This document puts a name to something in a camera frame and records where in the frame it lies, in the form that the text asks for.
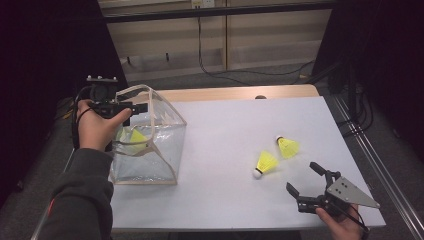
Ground right hand-held gripper black cable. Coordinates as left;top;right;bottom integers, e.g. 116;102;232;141
334;199;371;236

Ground black metal crossbar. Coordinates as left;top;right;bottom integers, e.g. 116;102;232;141
103;1;338;24

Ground light wooden cabinet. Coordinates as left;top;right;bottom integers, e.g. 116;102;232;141
99;0;334;83

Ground white wall socket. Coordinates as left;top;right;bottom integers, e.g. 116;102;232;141
190;0;216;9

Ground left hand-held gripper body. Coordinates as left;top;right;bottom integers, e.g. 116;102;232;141
85;75;133;120

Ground hand-held gripper black cable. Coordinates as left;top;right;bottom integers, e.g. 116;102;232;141
334;199;371;236
70;85;94;151

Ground person's right hand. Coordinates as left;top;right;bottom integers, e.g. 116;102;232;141
315;204;365;240

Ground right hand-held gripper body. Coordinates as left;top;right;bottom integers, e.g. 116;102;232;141
295;170;381;218

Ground clear plastic bag beige trim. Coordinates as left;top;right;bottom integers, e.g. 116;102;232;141
108;83;188;186

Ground left hand-held gripper black cable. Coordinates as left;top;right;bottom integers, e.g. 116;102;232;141
70;85;94;151

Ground person's left hand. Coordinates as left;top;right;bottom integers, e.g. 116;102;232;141
75;99;134;153

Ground yellow floor cable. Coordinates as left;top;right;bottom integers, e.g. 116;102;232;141
58;98;76;121

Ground yellow plastic shuttlecock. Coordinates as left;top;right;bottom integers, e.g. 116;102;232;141
275;134;301;160
116;127;149;155
252;150;280;180

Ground black floor cables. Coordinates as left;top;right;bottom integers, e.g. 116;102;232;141
336;83;376;138

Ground black power cable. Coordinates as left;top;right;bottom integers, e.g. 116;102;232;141
197;8;316;87

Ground aluminium floor rail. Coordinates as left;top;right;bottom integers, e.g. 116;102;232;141
328;94;424;240
30;146;79;240

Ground black curtain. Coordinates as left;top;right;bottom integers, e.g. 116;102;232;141
311;0;424;161
0;0;129;201

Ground white table mat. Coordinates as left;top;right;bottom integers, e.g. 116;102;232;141
109;95;387;233

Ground wooden table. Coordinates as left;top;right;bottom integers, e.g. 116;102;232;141
159;83;321;103

